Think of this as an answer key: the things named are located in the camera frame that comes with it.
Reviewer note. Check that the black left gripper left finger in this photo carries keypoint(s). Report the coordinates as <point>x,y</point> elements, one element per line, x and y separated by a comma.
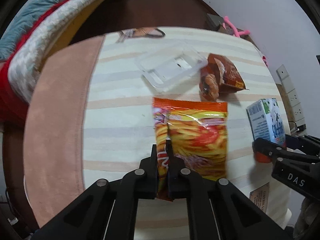
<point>106,210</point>

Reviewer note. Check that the red fleece blanket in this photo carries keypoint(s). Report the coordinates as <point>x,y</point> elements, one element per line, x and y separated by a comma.
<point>13,107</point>

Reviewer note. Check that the white power strip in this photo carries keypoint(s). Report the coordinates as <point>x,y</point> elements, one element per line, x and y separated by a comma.
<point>291,102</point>

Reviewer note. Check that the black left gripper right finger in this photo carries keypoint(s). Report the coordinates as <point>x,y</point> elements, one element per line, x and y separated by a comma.
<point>217,209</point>

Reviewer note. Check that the orange noodle snack bag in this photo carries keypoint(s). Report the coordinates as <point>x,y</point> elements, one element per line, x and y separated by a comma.
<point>193,131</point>

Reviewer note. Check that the brown snack bag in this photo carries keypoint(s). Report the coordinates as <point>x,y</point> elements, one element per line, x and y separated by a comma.
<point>219,76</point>

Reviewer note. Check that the light blue duvet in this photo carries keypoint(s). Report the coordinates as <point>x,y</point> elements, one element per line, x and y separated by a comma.
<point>22,23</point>

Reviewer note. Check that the pink striped table cloth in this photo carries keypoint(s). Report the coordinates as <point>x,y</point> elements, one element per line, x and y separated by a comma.
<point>91,116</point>

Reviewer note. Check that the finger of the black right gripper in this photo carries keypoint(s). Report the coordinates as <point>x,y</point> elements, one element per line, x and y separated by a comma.
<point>308,144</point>
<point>268,152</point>

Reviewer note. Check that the white blue milk carton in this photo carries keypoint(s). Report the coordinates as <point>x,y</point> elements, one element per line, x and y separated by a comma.
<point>266,122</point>

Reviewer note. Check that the clear plastic tray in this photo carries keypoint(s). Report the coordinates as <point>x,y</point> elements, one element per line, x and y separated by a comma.
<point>168,66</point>

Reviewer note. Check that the pink toy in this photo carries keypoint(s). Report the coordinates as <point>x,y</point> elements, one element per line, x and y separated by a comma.
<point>228,25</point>

